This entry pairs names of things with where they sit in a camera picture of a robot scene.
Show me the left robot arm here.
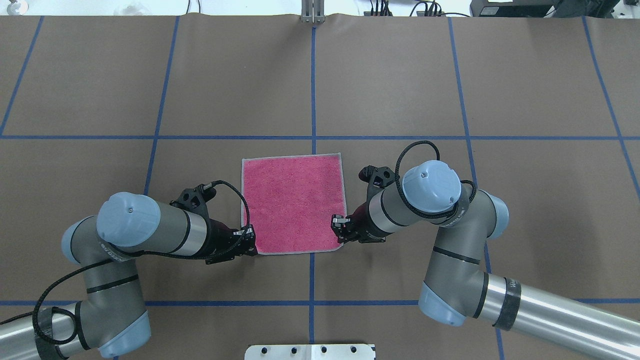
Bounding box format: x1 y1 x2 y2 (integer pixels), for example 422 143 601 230
1 191 257 360

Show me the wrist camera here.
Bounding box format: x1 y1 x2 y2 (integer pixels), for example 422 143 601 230
169 183 217 211
358 165 395 189

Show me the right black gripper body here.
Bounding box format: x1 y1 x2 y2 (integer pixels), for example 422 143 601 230
341 210 387 244

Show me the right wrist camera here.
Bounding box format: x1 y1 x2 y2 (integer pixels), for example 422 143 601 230
358 165 395 189

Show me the aluminium frame post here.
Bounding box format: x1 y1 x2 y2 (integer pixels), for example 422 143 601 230
300 0 326 25

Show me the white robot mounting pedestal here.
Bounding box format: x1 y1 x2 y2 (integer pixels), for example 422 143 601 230
244 343 377 360

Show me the pink and grey towel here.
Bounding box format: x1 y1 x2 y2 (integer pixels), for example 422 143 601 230
241 153 346 256

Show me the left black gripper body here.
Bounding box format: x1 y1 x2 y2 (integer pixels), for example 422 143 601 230
205 219 246 265

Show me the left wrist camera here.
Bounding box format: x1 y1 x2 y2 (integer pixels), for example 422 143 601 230
169 183 217 211

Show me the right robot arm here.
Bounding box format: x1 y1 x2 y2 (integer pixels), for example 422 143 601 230
331 159 640 360

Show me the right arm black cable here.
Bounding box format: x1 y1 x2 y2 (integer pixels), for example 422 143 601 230
394 140 478 220

